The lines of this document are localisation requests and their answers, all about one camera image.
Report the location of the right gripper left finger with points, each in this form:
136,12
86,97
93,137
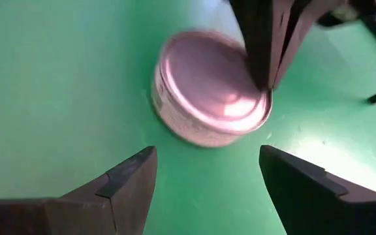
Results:
77,215

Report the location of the Bumble Bee tuna can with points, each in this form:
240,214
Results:
204,81

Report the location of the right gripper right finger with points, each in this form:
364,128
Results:
331,212

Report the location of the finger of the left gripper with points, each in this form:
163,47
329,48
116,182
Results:
260,29
300,19

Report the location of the green table mat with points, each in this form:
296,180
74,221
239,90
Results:
60,98

